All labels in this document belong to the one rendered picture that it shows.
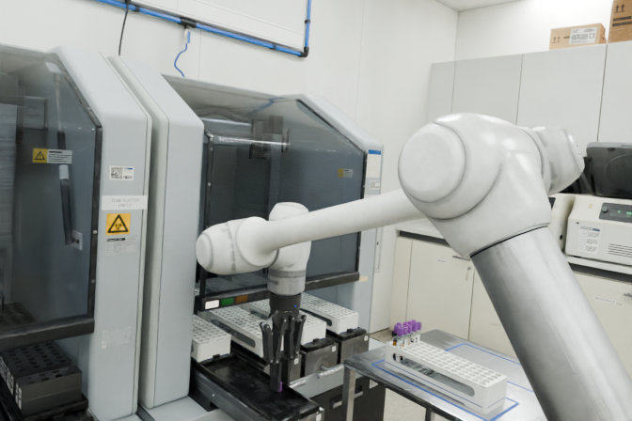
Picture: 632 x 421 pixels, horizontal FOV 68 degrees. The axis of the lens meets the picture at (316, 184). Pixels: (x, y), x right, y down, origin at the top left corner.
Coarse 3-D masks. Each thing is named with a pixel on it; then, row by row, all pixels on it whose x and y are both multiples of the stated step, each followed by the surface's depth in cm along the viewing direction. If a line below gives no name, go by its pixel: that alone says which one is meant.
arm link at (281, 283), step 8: (272, 272) 109; (280, 272) 108; (288, 272) 108; (296, 272) 109; (304, 272) 111; (272, 280) 109; (280, 280) 108; (288, 280) 108; (296, 280) 109; (304, 280) 111; (272, 288) 110; (280, 288) 108; (288, 288) 108; (296, 288) 109; (304, 288) 112
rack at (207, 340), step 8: (200, 320) 140; (200, 328) 133; (208, 328) 134; (216, 328) 134; (192, 336) 128; (200, 336) 128; (208, 336) 128; (216, 336) 129; (224, 336) 128; (192, 344) 136; (200, 344) 123; (208, 344) 124; (216, 344) 126; (224, 344) 128; (192, 352) 125; (200, 352) 123; (208, 352) 125; (216, 352) 127; (224, 352) 128; (200, 360) 123
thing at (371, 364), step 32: (384, 352) 136; (480, 352) 142; (352, 384) 130; (384, 384) 120; (416, 384) 118; (512, 384) 122; (352, 416) 131; (448, 416) 106; (480, 416) 105; (512, 416) 106; (544, 416) 107
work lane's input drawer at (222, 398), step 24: (192, 360) 124; (216, 360) 125; (240, 360) 127; (192, 384) 122; (216, 384) 114; (240, 384) 115; (264, 384) 116; (240, 408) 106; (264, 408) 105; (288, 408) 106; (312, 408) 104
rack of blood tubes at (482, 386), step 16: (400, 352) 123; (416, 352) 122; (432, 352) 123; (448, 352) 124; (416, 368) 122; (432, 368) 116; (448, 368) 115; (464, 368) 115; (480, 368) 115; (432, 384) 116; (448, 384) 118; (464, 384) 119; (480, 384) 107; (496, 384) 108; (464, 400) 109; (480, 400) 107; (496, 400) 109
